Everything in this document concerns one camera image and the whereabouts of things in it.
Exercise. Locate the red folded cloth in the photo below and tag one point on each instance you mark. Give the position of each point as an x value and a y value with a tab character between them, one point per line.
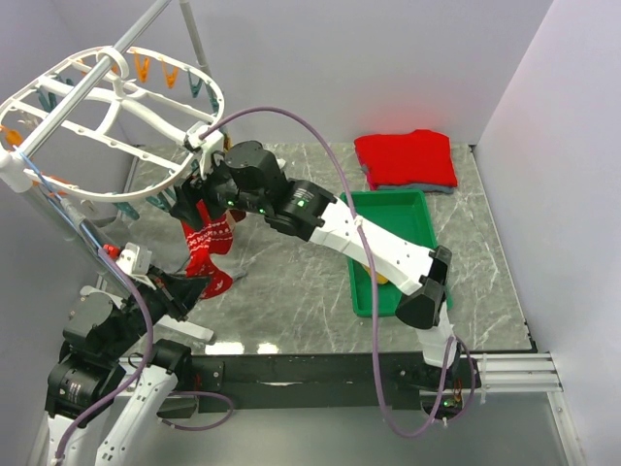
420	157

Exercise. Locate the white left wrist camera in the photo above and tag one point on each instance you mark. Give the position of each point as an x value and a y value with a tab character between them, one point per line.
134	260

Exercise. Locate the grey cloth on rack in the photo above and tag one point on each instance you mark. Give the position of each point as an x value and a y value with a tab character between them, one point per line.
223	262

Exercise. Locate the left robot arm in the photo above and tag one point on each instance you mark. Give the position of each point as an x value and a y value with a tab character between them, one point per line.
112	375

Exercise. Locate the grey folded cloth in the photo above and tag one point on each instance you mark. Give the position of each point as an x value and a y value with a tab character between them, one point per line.
425	187

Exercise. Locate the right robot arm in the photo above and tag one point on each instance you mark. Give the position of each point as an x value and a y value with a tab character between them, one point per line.
247	178

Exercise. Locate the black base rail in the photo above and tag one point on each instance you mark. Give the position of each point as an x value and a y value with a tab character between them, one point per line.
329	380

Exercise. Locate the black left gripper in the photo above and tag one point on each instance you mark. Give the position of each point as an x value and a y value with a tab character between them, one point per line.
177	292

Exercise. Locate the green plastic tray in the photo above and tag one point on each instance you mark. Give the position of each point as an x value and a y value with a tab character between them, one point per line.
403	212

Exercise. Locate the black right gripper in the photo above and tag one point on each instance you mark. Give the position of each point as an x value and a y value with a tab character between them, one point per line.
189	191

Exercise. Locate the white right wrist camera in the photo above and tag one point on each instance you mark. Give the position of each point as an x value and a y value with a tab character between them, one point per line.
203	148

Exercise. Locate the red snowflake christmas sock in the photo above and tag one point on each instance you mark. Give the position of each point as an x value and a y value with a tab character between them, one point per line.
200	260

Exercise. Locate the yellow bear sock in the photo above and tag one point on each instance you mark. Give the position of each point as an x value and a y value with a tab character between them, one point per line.
379	277

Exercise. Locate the white round clip hanger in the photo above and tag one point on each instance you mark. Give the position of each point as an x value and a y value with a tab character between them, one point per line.
165	115

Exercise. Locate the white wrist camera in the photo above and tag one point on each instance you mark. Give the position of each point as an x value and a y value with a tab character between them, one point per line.
203	148
134	260

